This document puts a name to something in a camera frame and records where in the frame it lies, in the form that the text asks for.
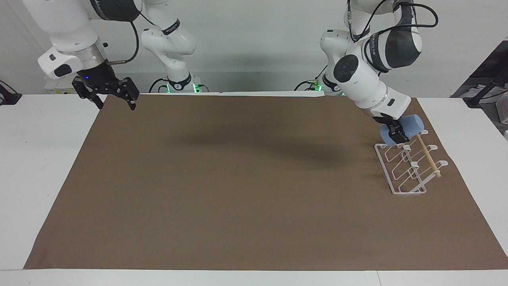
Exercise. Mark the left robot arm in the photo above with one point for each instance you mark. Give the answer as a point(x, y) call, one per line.
point(359, 77)

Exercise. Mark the black stand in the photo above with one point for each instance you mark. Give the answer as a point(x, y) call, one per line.
point(10, 97)
point(482, 93)

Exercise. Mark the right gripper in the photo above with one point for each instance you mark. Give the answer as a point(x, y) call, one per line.
point(99, 75)

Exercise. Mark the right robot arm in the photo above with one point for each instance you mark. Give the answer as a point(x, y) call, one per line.
point(71, 28)

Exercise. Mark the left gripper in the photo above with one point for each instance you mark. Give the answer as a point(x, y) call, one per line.
point(384, 118)

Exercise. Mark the light blue cup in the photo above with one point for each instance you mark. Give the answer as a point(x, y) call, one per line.
point(412, 124)

